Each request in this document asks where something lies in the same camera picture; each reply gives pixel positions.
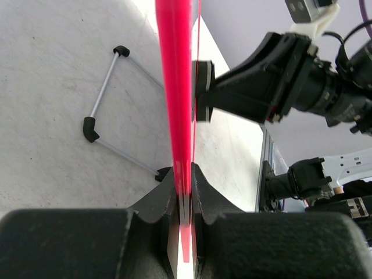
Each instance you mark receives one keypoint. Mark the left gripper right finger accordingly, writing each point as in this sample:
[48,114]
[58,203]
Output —
[218,231]

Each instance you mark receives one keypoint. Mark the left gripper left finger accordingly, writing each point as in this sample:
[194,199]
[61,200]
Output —
[151,246]

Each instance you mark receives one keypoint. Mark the whiteboard wire stand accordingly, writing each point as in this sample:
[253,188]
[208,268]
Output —
[129,115]

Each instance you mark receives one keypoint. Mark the black felt eraser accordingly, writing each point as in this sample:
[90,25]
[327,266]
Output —
[203,77]

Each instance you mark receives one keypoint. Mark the pink framed whiteboard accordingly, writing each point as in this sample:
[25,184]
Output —
[229,150]

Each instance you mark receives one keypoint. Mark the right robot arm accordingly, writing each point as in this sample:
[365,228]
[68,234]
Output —
[339,96]

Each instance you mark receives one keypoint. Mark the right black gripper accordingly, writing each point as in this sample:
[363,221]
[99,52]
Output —
[280,66]

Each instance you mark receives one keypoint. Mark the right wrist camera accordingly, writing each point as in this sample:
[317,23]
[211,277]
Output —
[311,17]

